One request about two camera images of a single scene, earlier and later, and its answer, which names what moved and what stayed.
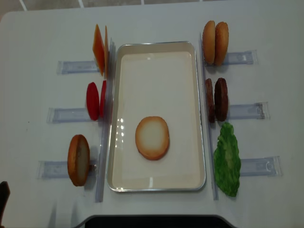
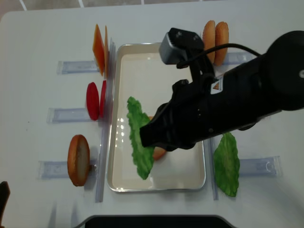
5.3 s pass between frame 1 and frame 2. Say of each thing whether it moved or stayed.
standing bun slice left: stayed
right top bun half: stayed
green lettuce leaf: moved
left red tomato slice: stayed
